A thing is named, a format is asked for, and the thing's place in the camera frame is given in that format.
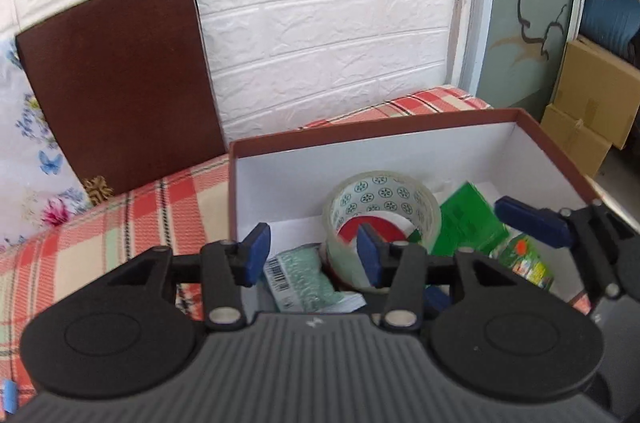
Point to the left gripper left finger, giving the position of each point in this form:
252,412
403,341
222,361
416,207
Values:
142,323

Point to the brown cardboard storage box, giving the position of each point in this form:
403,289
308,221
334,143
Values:
285,179

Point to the upper cardboard carton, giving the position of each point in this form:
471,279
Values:
600,89

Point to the red plaid bed sheet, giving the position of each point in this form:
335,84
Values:
184,211

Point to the cardboard carton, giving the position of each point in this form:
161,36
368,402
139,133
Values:
584,147
600,89

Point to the dark brown wooden board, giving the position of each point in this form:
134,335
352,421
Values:
125,89

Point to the dark blue chair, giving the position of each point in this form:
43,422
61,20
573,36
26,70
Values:
614,25

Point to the green plastic box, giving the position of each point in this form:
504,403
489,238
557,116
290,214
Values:
468,220

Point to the clear packing tape roll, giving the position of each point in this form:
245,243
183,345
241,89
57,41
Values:
396,206

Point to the green silver snack packet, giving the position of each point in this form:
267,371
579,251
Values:
298,284

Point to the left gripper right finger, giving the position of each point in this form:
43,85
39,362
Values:
487,328

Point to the lower cardboard carton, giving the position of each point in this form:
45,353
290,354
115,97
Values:
584,147

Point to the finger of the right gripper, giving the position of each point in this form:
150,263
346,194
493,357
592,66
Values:
604,248

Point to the green orange snack packet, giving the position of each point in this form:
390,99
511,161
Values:
520,255

